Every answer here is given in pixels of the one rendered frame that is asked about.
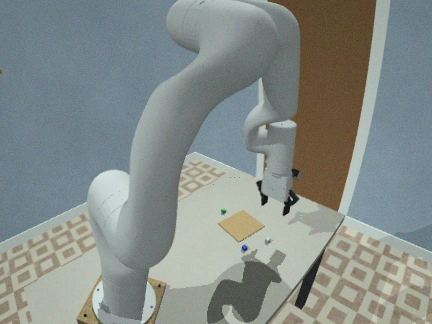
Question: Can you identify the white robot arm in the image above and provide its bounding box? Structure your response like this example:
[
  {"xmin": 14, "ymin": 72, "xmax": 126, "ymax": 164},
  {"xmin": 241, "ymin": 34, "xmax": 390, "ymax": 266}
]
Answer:
[{"xmin": 87, "ymin": 0, "xmax": 302, "ymax": 324}]

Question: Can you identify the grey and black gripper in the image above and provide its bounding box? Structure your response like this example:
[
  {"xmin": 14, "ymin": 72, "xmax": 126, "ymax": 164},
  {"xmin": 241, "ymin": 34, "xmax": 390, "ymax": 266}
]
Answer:
[{"xmin": 256, "ymin": 168, "xmax": 299, "ymax": 216}]

